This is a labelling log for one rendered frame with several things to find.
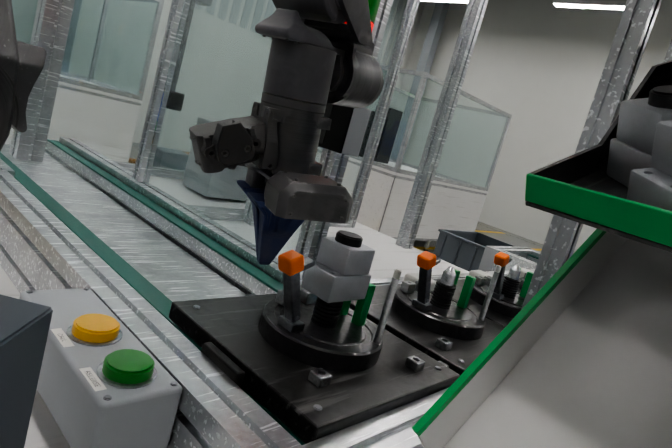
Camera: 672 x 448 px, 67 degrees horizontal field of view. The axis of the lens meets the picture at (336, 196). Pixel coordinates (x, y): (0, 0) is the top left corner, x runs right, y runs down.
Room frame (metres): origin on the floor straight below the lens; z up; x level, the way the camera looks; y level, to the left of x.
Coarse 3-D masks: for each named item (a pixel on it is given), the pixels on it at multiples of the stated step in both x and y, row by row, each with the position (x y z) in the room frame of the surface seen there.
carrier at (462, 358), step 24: (384, 288) 0.81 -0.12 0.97; (408, 288) 0.75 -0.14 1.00; (432, 288) 0.87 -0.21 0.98; (408, 312) 0.69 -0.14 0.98; (432, 312) 0.69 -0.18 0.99; (456, 312) 0.73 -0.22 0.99; (480, 312) 0.73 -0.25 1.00; (408, 336) 0.63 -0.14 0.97; (432, 336) 0.65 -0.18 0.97; (456, 336) 0.67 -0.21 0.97; (480, 336) 0.70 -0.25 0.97; (456, 360) 0.60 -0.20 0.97
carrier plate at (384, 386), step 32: (192, 320) 0.51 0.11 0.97; (224, 320) 0.53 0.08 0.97; (256, 320) 0.55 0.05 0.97; (224, 352) 0.47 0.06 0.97; (256, 352) 0.47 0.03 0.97; (384, 352) 0.56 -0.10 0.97; (416, 352) 0.59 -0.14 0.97; (256, 384) 0.43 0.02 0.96; (288, 384) 0.43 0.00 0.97; (352, 384) 0.46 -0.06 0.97; (384, 384) 0.48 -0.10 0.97; (416, 384) 0.50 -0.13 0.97; (448, 384) 0.54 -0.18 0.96; (288, 416) 0.40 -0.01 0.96; (320, 416) 0.40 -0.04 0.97; (352, 416) 0.41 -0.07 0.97
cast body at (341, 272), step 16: (336, 240) 0.54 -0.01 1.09; (352, 240) 0.53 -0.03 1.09; (320, 256) 0.54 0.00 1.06; (336, 256) 0.53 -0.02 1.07; (352, 256) 0.52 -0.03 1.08; (368, 256) 0.54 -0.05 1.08; (320, 272) 0.52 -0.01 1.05; (336, 272) 0.53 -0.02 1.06; (352, 272) 0.53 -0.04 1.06; (368, 272) 0.55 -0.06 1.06; (304, 288) 0.53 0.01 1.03; (320, 288) 0.52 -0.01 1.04; (336, 288) 0.52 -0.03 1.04; (352, 288) 0.54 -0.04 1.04
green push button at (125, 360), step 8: (112, 352) 0.40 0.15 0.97; (120, 352) 0.40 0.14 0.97; (128, 352) 0.41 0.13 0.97; (136, 352) 0.41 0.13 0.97; (144, 352) 0.41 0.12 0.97; (104, 360) 0.39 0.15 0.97; (112, 360) 0.39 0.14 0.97; (120, 360) 0.39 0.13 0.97; (128, 360) 0.39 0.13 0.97; (136, 360) 0.40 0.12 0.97; (144, 360) 0.40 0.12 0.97; (152, 360) 0.40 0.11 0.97; (104, 368) 0.38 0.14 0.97; (112, 368) 0.38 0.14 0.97; (120, 368) 0.38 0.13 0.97; (128, 368) 0.38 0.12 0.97; (136, 368) 0.39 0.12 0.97; (144, 368) 0.39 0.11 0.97; (152, 368) 0.40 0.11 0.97; (112, 376) 0.38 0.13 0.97; (120, 376) 0.38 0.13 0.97; (128, 376) 0.38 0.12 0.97; (136, 376) 0.38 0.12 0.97; (144, 376) 0.39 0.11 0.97
